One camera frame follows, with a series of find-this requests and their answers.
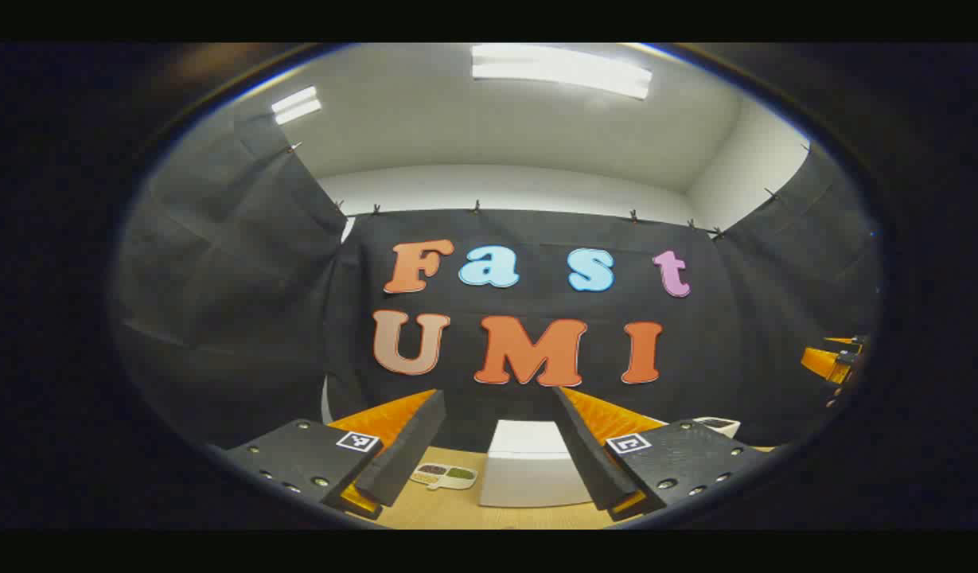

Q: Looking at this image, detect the long ceiling light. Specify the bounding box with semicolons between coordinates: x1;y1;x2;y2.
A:
470;44;653;101

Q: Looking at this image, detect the white microwave oven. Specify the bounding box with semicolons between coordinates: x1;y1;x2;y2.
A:
479;414;668;508

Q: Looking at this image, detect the white divided food tray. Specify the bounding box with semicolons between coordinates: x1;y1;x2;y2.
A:
410;463;479;490

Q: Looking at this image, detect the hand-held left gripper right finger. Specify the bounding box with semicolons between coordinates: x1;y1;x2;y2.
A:
552;386;768;522

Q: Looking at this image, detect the small ceiling light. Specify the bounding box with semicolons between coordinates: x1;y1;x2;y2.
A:
271;86;323;126

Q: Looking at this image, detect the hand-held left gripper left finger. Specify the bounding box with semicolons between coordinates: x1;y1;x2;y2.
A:
224;388;447;522

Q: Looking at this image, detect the white toaster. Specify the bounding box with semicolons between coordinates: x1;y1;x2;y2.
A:
692;415;742;440

